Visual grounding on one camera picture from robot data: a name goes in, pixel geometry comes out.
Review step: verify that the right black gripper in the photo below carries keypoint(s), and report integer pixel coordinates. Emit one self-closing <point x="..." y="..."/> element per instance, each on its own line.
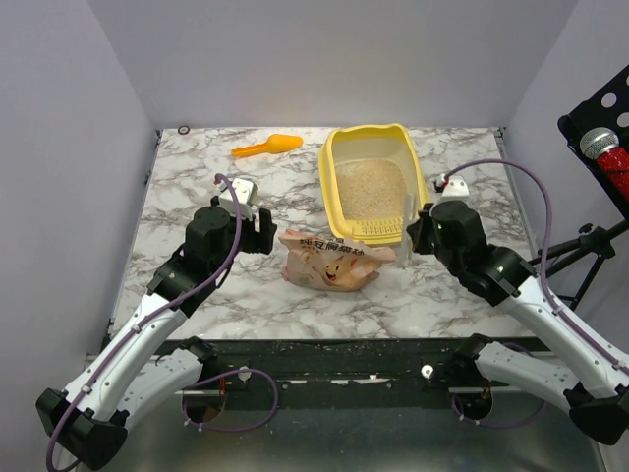
<point x="418" y="234"/>

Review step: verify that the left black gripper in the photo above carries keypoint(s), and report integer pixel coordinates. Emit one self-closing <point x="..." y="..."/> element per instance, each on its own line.
<point x="259" y="242"/>

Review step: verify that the pink cat litter bag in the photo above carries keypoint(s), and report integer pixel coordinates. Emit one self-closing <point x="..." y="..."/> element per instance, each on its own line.
<point x="331" y="265"/>

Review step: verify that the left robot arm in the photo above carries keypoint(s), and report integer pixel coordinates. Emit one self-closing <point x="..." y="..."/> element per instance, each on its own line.
<point x="92" y="415"/>

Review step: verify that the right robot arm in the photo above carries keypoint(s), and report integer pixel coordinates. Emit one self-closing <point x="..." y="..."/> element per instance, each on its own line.
<point x="590" y="384"/>

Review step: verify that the yellow litter box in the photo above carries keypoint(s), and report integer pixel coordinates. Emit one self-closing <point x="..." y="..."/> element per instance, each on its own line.
<point x="366" y="172"/>

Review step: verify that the orange plastic scoop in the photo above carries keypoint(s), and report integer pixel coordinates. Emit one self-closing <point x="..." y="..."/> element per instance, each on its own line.
<point x="276" y="143"/>

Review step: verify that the red silver microphone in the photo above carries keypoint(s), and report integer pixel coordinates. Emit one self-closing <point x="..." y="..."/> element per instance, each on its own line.
<point x="602" y="146"/>

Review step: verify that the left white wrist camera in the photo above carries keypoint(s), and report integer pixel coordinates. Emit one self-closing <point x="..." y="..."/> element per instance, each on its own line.
<point x="245" y="190"/>

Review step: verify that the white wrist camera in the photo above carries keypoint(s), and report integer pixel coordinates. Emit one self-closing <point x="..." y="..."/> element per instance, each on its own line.
<point x="453" y="188"/>
<point x="245" y="190"/>

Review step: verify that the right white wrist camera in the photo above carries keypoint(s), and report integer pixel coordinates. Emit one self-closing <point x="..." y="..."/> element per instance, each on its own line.
<point x="453" y="188"/>

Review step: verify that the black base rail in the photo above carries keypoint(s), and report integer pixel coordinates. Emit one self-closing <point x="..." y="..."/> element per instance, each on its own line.
<point x="336" y="374"/>

